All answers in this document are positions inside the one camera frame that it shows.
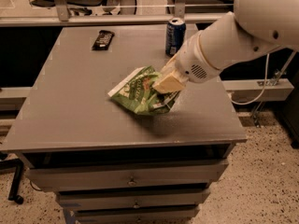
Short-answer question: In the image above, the metal railing frame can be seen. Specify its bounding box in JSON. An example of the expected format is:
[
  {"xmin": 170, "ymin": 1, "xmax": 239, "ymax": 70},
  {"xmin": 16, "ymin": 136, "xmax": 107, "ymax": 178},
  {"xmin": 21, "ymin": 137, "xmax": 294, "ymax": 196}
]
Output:
[{"xmin": 0, "ymin": 0, "xmax": 233, "ymax": 27}]

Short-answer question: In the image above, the green jalapeno chip bag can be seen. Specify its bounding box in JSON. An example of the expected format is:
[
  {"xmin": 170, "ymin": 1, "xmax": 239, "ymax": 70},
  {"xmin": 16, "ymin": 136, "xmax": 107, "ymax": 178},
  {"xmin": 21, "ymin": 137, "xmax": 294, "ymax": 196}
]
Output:
[{"xmin": 108, "ymin": 66, "xmax": 179, "ymax": 116}]

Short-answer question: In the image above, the white cable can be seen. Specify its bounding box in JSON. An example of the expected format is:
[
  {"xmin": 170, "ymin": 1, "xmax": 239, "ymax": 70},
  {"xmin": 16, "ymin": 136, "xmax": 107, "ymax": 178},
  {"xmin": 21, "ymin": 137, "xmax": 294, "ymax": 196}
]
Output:
[{"xmin": 230, "ymin": 52, "xmax": 271, "ymax": 106}]

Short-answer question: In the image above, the black chair base leg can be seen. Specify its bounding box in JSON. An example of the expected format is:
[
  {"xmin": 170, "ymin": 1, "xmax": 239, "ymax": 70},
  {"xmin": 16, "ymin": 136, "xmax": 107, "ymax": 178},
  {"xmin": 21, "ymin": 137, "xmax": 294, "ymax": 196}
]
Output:
[{"xmin": 0, "ymin": 152, "xmax": 24, "ymax": 204}]

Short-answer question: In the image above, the black candy bar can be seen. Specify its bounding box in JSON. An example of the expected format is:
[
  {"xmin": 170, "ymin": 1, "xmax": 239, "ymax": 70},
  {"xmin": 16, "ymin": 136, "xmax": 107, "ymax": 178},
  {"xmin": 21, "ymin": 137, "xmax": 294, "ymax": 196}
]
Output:
[{"xmin": 92, "ymin": 30, "xmax": 115, "ymax": 50}]

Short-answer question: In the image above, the blue pepsi can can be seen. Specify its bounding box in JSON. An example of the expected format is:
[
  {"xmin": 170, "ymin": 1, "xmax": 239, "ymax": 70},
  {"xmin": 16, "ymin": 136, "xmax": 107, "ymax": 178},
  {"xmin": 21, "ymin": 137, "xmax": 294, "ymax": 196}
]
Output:
[{"xmin": 165, "ymin": 18, "xmax": 186, "ymax": 57}]

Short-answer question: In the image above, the grey drawer cabinet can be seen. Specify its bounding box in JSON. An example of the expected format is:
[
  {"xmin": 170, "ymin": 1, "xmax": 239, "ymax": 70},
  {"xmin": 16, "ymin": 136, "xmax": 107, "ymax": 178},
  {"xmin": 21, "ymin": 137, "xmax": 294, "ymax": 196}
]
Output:
[{"xmin": 2, "ymin": 25, "xmax": 246, "ymax": 224}]

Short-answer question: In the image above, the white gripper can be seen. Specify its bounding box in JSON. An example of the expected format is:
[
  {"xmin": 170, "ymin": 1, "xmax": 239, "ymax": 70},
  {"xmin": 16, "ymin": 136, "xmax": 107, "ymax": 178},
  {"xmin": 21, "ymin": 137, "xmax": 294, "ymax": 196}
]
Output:
[{"xmin": 152, "ymin": 31, "xmax": 221, "ymax": 93}]

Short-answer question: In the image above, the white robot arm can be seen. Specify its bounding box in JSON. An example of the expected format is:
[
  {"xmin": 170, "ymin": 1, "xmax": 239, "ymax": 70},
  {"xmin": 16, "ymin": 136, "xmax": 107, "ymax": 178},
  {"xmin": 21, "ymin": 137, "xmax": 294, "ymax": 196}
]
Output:
[{"xmin": 153, "ymin": 0, "xmax": 299, "ymax": 93}]

